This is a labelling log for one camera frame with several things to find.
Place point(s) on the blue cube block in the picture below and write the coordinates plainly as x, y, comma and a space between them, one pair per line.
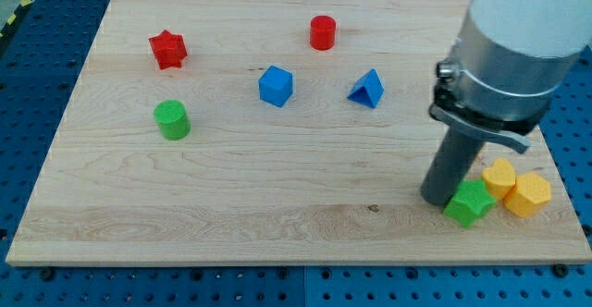
276, 86

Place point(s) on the yellow heart block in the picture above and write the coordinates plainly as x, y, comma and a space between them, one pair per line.
499, 178

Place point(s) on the blue triangular prism block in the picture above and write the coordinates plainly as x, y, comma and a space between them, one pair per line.
367, 90

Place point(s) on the green cylinder block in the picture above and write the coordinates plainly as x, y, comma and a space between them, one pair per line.
172, 120

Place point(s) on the red cylinder block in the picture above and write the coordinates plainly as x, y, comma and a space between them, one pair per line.
322, 32

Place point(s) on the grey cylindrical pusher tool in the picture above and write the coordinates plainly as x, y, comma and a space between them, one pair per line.
449, 167

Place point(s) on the yellow hexagon block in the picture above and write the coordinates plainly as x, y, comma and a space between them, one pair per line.
529, 195

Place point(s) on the red star block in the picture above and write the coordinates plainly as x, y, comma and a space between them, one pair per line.
169, 49

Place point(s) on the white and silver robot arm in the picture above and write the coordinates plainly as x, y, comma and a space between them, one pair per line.
508, 59

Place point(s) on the light wooden board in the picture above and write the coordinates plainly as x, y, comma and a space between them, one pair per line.
321, 180

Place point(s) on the green star block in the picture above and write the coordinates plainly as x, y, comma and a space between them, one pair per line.
470, 202

